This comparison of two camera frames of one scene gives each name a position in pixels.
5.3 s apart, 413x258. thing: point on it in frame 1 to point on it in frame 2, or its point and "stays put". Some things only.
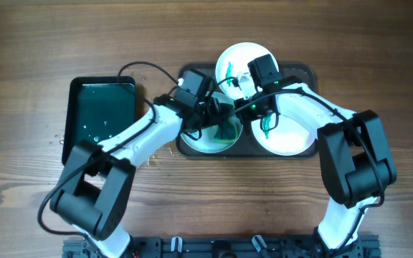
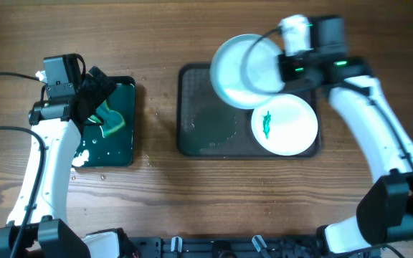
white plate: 293,134 stays put
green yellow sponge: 226,131 to 112,120
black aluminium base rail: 223,246 stays put
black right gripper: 244,112 to 289,68
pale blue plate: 206,142 to 246,70
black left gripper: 209,113 to 94,92
